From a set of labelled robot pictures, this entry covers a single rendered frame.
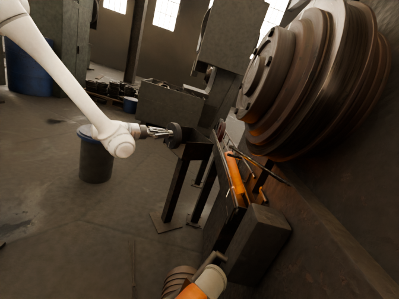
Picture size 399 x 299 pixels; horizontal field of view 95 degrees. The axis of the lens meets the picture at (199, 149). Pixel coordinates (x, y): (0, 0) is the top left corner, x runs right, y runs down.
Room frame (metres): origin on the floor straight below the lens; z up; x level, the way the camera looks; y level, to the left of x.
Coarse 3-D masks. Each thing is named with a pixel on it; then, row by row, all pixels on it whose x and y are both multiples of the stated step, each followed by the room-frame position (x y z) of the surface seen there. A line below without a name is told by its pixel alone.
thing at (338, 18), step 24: (336, 0) 0.52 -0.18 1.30; (336, 24) 0.47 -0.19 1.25; (360, 24) 0.48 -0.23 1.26; (336, 48) 0.43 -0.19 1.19; (360, 48) 0.45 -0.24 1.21; (336, 72) 0.43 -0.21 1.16; (312, 96) 0.43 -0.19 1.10; (336, 96) 0.42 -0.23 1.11; (312, 120) 0.43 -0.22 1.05; (264, 144) 0.54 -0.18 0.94; (288, 144) 0.47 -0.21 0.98
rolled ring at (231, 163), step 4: (224, 152) 0.74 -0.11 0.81; (228, 152) 0.72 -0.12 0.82; (232, 152) 0.71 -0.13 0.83; (228, 156) 0.69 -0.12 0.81; (228, 160) 0.67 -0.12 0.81; (232, 160) 0.67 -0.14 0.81; (228, 164) 0.66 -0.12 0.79; (232, 164) 0.65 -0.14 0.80; (236, 164) 0.65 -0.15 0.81; (232, 168) 0.64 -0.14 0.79; (236, 168) 0.64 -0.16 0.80; (232, 172) 0.64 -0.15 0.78; (236, 172) 0.64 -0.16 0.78; (232, 176) 0.63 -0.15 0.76; (236, 176) 0.63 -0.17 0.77; (236, 180) 0.63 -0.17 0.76; (240, 180) 0.63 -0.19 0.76; (236, 184) 0.63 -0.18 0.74; (240, 184) 0.63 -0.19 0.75; (236, 188) 0.63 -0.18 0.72; (240, 188) 0.63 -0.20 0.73; (236, 192) 0.64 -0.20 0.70; (240, 192) 0.65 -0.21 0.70
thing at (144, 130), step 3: (141, 126) 0.88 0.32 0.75; (144, 126) 0.89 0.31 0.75; (141, 129) 0.87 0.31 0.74; (144, 129) 0.88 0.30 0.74; (147, 129) 0.93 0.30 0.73; (141, 132) 0.86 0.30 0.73; (144, 132) 0.87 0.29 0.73; (147, 132) 0.88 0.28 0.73; (150, 132) 0.90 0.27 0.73; (153, 132) 0.91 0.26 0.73; (141, 135) 0.86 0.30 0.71; (144, 135) 0.87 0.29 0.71; (147, 135) 0.88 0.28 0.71; (141, 138) 0.87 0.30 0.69; (144, 138) 0.88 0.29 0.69
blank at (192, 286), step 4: (192, 284) 0.20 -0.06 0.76; (188, 288) 0.19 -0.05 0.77; (192, 288) 0.19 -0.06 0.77; (196, 288) 0.20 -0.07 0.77; (180, 292) 0.18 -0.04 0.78; (184, 292) 0.18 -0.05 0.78; (188, 292) 0.18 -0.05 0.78; (192, 292) 0.18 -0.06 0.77; (196, 292) 0.19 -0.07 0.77; (200, 292) 0.19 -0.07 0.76; (180, 296) 0.17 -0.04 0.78; (184, 296) 0.17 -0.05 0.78; (188, 296) 0.18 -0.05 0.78; (192, 296) 0.18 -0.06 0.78; (196, 296) 0.18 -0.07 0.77; (200, 296) 0.19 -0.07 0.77; (204, 296) 0.19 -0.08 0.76
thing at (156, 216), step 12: (192, 132) 1.27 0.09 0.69; (180, 144) 1.22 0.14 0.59; (192, 144) 0.98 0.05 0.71; (204, 144) 1.04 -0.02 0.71; (180, 156) 0.99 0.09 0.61; (192, 156) 1.00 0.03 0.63; (204, 156) 1.06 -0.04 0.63; (180, 168) 1.06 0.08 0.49; (180, 180) 1.08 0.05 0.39; (168, 192) 1.10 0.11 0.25; (168, 204) 1.07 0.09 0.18; (156, 216) 1.10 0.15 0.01; (168, 216) 1.07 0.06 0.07; (156, 228) 0.99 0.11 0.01; (168, 228) 1.02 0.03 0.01
